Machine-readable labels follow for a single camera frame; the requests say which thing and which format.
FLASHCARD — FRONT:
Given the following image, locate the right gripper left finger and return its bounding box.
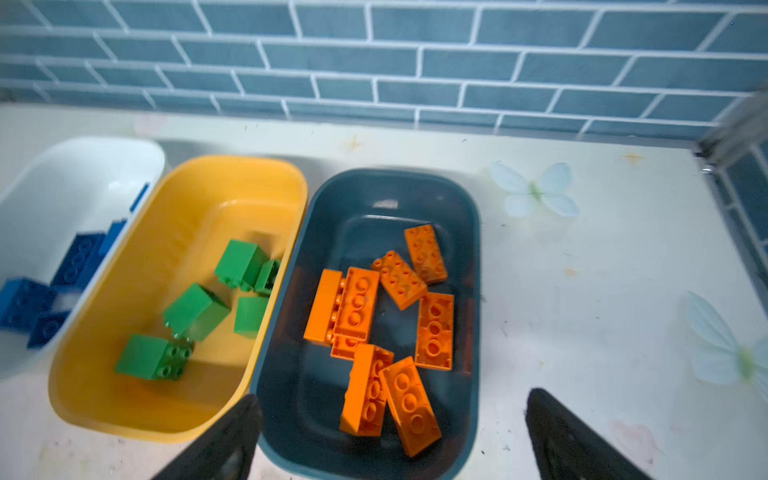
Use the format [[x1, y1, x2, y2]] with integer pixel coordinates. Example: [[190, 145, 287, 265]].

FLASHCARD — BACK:
[[153, 394, 263, 480]]

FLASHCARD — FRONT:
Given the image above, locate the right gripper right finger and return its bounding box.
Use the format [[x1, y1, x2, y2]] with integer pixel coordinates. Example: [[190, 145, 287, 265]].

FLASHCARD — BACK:
[[525, 388, 649, 480]]

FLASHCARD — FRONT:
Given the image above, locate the orange lego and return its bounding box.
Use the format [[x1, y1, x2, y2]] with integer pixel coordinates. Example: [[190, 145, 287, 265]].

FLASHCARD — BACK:
[[304, 269, 344, 346], [404, 224, 448, 285], [334, 267, 380, 343], [380, 357, 442, 457], [372, 250, 428, 310], [414, 292, 454, 371]]

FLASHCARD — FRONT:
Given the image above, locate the small blue lego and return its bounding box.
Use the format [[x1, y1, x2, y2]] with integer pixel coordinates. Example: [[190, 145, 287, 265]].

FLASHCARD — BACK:
[[26, 311, 70, 350], [129, 182, 150, 213]]

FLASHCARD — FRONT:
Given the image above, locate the tall blue lego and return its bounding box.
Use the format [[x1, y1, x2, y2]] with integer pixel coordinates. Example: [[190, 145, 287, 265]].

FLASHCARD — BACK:
[[50, 232, 106, 291]]

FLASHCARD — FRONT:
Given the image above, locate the orange lego diagonal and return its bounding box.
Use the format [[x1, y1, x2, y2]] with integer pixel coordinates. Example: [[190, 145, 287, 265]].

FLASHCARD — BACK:
[[340, 344, 394, 437]]

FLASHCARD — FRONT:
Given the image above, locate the yellow plastic container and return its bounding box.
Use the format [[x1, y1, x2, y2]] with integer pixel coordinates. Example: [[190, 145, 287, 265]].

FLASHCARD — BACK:
[[48, 155, 308, 443]]

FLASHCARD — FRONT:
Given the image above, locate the dark teal plastic container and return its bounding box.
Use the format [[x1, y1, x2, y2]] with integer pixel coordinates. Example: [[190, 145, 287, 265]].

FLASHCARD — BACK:
[[248, 167, 482, 480]]

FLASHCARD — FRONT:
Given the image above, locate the white plastic container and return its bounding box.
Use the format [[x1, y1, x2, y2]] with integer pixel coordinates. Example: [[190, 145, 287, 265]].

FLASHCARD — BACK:
[[1, 136, 167, 379]]

